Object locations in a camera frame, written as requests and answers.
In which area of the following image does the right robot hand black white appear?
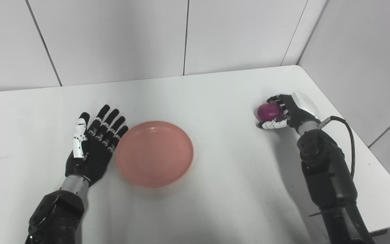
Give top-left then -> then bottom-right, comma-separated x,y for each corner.
258,91 -> 321,130

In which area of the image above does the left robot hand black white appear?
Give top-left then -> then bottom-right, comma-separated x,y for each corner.
65,104 -> 129,187

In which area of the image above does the purple red onion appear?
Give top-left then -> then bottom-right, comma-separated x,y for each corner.
257,101 -> 284,122

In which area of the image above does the pink round plate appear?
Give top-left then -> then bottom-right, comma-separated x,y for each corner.
115,121 -> 195,188

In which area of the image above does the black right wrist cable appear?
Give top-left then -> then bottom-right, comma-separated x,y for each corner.
318,116 -> 356,179

